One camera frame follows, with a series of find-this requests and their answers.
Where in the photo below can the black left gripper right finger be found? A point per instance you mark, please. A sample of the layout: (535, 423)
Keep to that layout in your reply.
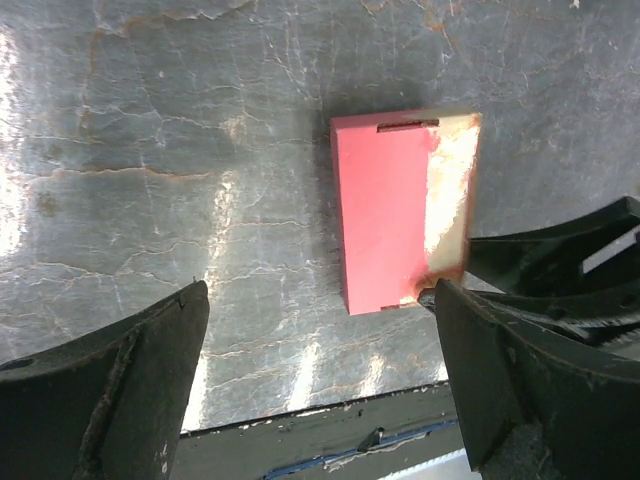
(533, 404)

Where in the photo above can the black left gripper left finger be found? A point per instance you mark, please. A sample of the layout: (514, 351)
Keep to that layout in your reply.
(109, 404)

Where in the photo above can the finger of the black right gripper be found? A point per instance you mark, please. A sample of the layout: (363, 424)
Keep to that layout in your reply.
(541, 284)

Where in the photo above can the pink express box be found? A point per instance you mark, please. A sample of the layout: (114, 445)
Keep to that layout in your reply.
(405, 186)

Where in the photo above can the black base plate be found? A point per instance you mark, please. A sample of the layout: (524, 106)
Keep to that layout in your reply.
(367, 438)

